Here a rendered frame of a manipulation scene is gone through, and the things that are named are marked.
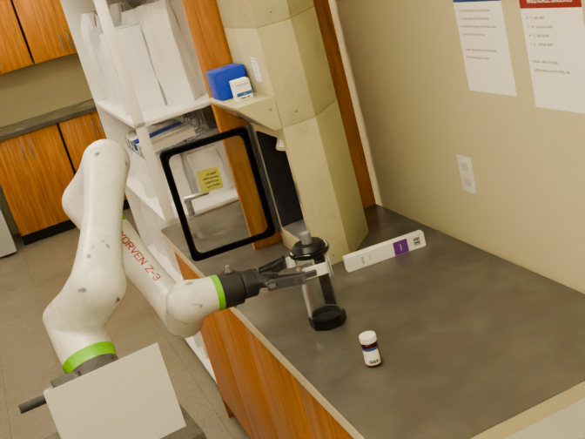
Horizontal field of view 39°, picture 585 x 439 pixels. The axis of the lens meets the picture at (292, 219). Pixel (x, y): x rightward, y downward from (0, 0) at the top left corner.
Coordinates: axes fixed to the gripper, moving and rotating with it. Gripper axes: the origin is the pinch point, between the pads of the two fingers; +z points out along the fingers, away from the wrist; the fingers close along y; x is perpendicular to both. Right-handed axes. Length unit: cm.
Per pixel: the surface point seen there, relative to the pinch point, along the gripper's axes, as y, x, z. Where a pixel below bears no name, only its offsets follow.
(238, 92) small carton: 44, -42, 3
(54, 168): 536, 57, -20
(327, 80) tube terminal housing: 46, -39, 33
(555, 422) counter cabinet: -69, 22, 21
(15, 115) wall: 591, 12, -37
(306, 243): -1.3, -6.4, -0.9
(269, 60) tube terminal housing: 35, -51, 11
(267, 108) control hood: 35, -37, 8
